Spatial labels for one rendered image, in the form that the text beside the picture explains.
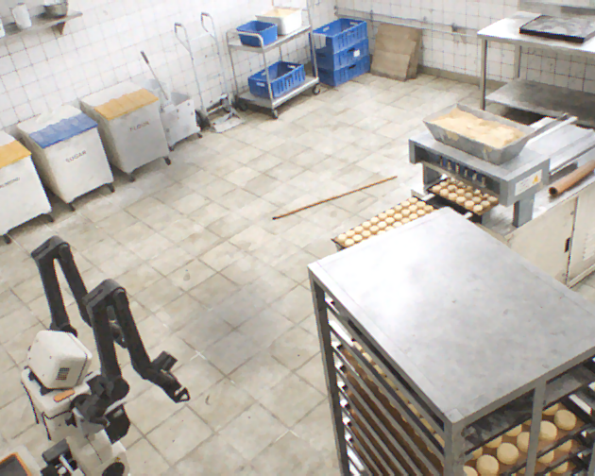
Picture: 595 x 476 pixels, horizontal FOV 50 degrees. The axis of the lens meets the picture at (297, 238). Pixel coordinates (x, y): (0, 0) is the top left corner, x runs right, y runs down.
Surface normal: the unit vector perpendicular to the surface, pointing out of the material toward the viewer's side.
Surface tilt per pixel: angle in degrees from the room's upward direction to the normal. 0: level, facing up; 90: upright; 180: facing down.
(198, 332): 0
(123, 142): 92
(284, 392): 0
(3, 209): 93
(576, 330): 0
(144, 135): 92
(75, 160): 92
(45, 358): 48
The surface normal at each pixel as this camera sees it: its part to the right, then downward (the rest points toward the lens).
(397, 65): -0.73, 0.11
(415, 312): -0.14, -0.81
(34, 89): 0.67, 0.35
